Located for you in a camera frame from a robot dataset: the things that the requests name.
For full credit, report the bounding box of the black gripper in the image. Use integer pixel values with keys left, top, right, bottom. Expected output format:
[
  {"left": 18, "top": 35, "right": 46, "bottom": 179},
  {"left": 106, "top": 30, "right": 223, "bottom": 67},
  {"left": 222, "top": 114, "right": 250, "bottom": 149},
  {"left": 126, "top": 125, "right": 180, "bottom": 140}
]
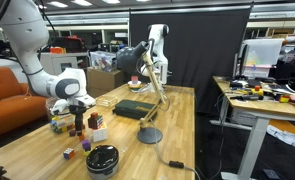
[{"left": 68, "top": 105, "right": 88, "bottom": 136}]

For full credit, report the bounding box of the black-framed Rubik's cube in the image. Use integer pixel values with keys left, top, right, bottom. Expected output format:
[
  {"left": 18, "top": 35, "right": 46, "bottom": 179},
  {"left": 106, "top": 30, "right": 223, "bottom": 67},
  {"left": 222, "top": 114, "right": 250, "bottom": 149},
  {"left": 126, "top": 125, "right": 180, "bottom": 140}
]
[{"left": 87, "top": 114, "right": 104, "bottom": 130}]

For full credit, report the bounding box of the white-framed Rubik's cube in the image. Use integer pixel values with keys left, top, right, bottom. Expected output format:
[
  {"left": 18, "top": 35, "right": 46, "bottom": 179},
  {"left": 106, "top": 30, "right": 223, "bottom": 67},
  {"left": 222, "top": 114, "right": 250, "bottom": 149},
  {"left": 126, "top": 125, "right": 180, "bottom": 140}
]
[{"left": 91, "top": 121, "right": 108, "bottom": 143}]

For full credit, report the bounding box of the small Rubik's cube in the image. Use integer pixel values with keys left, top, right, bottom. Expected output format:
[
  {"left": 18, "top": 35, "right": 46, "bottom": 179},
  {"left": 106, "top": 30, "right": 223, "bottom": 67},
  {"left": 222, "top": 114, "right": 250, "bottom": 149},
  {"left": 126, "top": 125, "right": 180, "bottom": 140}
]
[{"left": 62, "top": 147, "right": 76, "bottom": 160}]

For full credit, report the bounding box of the stack of coloured plates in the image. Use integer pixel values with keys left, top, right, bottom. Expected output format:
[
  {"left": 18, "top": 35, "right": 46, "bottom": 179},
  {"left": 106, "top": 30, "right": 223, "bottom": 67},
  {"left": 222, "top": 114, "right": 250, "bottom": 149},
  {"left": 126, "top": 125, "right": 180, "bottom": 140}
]
[{"left": 127, "top": 83, "right": 145, "bottom": 91}]

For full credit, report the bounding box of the clear jar of coloured cubes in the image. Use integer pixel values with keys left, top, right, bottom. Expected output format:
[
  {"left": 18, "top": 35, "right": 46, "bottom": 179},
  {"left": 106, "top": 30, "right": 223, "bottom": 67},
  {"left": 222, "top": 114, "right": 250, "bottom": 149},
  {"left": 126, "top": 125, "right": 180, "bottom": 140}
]
[{"left": 46, "top": 97, "right": 77, "bottom": 135}]

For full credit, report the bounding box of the clear plastic tray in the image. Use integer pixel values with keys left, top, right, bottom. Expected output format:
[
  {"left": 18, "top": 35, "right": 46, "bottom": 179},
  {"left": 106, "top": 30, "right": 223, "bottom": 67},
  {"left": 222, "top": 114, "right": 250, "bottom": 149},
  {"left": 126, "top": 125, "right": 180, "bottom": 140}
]
[{"left": 95, "top": 94, "right": 119, "bottom": 108}]

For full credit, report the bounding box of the black round lidded bowl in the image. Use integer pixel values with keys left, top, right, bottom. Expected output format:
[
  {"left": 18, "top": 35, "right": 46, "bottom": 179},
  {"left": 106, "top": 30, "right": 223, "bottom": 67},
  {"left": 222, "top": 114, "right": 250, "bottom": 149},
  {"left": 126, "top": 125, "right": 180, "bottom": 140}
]
[{"left": 85, "top": 144, "right": 120, "bottom": 180}]

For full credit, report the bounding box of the closed cardboard box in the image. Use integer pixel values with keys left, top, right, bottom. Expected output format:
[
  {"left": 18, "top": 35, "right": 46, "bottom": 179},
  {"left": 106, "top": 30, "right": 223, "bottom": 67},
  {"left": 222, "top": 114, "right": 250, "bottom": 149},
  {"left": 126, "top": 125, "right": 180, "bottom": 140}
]
[{"left": 86, "top": 67, "right": 127, "bottom": 100}]

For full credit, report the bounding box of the dark green flat case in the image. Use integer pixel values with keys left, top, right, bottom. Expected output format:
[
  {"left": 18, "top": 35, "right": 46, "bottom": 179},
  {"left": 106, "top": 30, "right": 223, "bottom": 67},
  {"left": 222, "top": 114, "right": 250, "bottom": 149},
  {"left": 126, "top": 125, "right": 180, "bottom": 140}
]
[{"left": 112, "top": 99, "right": 158, "bottom": 121}]

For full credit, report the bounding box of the clear storage bin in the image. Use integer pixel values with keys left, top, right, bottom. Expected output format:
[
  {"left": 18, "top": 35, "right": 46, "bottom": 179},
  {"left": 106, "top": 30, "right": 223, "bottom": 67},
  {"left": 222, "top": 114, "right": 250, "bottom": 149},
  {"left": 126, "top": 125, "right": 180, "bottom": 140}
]
[{"left": 89, "top": 50, "right": 119, "bottom": 73}]

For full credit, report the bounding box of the orange sofa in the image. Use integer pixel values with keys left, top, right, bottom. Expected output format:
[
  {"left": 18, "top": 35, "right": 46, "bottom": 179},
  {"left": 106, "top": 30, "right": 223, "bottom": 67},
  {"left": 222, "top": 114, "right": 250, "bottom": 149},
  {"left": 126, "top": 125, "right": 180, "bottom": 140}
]
[{"left": 0, "top": 66, "right": 51, "bottom": 142}]

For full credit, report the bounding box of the black curtain divider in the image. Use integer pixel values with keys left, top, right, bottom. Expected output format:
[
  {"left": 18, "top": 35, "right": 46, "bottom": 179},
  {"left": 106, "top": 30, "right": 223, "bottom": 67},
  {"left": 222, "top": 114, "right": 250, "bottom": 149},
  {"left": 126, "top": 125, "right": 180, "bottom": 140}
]
[{"left": 129, "top": 5, "right": 254, "bottom": 116}]

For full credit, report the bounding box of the wooden desk with clutter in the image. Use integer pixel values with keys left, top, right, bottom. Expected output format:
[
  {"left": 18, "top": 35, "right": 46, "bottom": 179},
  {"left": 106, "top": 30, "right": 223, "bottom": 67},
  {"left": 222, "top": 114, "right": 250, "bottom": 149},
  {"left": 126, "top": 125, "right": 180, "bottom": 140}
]
[{"left": 209, "top": 75, "right": 295, "bottom": 180}]

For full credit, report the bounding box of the computer monitor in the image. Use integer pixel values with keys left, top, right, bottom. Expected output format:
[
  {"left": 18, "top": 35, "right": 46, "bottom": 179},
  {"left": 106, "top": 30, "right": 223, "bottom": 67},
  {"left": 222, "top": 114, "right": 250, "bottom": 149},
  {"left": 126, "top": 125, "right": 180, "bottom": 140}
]
[{"left": 241, "top": 38, "right": 285, "bottom": 80}]

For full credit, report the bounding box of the lamp power cable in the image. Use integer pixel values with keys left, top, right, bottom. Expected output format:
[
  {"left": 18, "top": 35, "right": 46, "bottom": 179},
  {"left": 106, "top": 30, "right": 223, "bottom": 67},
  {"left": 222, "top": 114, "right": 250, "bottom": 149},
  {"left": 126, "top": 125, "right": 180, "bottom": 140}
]
[{"left": 149, "top": 118, "right": 201, "bottom": 180}]

